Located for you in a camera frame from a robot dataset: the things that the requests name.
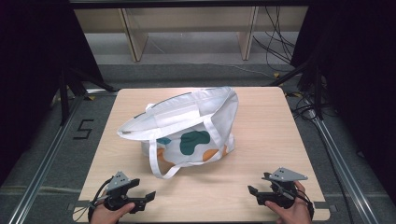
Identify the white tote bag colour patches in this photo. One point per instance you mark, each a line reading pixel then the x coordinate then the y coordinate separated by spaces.
pixel 186 112

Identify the person's left hand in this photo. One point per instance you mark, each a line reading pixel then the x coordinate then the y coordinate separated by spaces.
pixel 106 216

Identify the black metal frame bar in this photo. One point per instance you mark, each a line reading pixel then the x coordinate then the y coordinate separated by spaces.
pixel 186 3

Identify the aluminium floor rail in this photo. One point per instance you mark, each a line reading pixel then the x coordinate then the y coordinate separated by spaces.
pixel 46 161
pixel 339 161

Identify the yellow tape piece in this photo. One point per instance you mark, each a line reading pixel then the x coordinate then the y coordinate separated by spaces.
pixel 276 75
pixel 91 97

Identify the black curtain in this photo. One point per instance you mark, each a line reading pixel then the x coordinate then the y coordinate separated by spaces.
pixel 31 77
pixel 358 77

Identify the person's right hand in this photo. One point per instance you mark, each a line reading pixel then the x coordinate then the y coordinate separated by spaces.
pixel 295 214

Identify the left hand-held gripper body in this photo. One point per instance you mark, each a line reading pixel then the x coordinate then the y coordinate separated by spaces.
pixel 118 194

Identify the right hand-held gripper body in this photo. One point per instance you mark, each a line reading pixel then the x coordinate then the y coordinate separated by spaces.
pixel 281 196

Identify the black metal stand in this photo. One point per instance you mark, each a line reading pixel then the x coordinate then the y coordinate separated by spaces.
pixel 64 96
pixel 317 93

